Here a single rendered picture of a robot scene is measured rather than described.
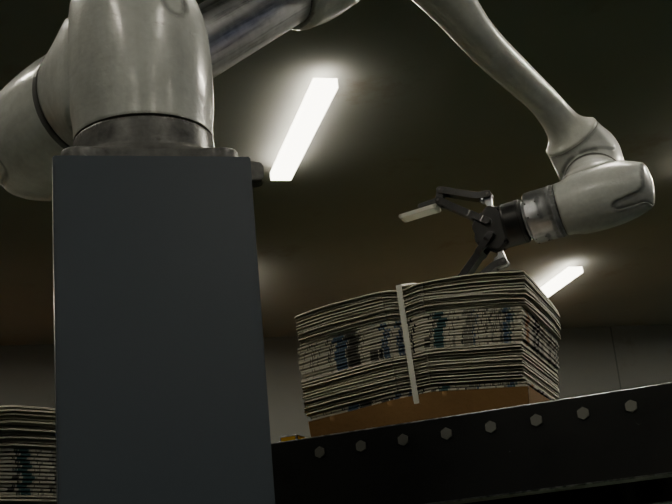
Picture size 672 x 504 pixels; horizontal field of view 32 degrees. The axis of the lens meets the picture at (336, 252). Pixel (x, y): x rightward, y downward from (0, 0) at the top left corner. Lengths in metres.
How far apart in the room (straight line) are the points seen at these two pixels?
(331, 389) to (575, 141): 0.60
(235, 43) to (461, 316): 0.55
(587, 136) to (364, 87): 3.95
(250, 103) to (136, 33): 4.72
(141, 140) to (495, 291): 0.78
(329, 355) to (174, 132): 0.74
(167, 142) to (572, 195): 0.87
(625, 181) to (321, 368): 0.57
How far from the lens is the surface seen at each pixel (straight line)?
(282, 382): 10.62
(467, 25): 1.83
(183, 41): 1.29
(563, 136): 2.04
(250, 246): 1.17
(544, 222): 1.93
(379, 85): 5.92
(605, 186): 1.91
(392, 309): 1.87
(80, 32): 1.31
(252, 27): 1.70
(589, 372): 11.60
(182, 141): 1.23
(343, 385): 1.86
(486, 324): 1.81
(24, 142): 1.42
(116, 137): 1.23
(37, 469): 1.51
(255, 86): 5.81
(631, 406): 1.62
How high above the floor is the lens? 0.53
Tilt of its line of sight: 18 degrees up
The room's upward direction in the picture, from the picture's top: 5 degrees counter-clockwise
